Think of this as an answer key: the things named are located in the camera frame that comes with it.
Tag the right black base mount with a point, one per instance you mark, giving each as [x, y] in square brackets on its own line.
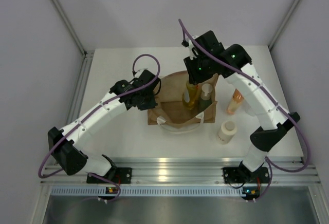
[231, 175]

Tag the yellow bottle red cap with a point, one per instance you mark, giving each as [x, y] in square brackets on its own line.
[190, 95]

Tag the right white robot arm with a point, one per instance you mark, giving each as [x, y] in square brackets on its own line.
[238, 70]

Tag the right aluminium frame post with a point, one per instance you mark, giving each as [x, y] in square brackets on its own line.
[293, 7]

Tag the aluminium frame post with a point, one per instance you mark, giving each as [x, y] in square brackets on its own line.
[68, 25]
[293, 7]

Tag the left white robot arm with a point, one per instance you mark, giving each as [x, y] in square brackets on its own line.
[67, 145]

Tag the round white jar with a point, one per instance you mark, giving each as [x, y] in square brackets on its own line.
[226, 132]

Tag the brown canvas tote bag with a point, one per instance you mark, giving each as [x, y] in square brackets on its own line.
[171, 114]

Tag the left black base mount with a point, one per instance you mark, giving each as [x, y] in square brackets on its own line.
[119, 175]

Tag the aluminium mounting rail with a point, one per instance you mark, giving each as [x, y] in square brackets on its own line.
[209, 171]

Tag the orange bottle pink cap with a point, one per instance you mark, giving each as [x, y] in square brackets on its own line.
[235, 102]

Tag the left aluminium frame post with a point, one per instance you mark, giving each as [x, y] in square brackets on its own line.
[68, 25]

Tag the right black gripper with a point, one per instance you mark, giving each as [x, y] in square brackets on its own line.
[189, 63]

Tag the slotted grey cable duct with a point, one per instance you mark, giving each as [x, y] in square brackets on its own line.
[111, 191]

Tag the white bottle dark cap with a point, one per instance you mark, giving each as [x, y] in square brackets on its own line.
[248, 109]

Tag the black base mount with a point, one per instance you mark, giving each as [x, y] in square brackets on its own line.
[231, 175]
[119, 175]

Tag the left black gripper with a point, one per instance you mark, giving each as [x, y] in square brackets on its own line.
[151, 104]

